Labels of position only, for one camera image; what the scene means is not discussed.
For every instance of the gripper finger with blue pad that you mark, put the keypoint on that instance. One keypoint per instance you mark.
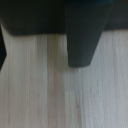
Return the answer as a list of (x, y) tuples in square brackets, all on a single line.
[(2, 53)]

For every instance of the black air fryer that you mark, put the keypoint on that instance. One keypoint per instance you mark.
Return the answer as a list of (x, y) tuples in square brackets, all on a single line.
[(87, 30)]

